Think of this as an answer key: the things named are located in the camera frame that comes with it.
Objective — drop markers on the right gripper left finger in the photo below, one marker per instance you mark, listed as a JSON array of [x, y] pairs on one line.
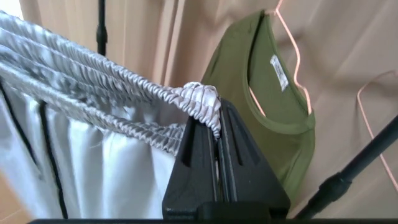
[[189, 186]]

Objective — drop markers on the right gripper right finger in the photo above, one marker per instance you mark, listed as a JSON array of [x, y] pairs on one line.
[[255, 186]]

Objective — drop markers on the green long-sleeved shirt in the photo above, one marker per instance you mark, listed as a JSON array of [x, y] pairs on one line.
[[280, 109]]

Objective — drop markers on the blue-grey garment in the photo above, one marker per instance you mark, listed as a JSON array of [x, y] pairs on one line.
[[109, 171]]

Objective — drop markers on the pink clothes hanger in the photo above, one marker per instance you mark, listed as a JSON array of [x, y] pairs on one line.
[[297, 56], [370, 130]]

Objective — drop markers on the black clothes rack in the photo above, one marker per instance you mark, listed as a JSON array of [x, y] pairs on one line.
[[357, 168]]

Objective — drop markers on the beige curtain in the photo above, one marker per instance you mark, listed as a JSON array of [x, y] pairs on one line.
[[342, 46]]

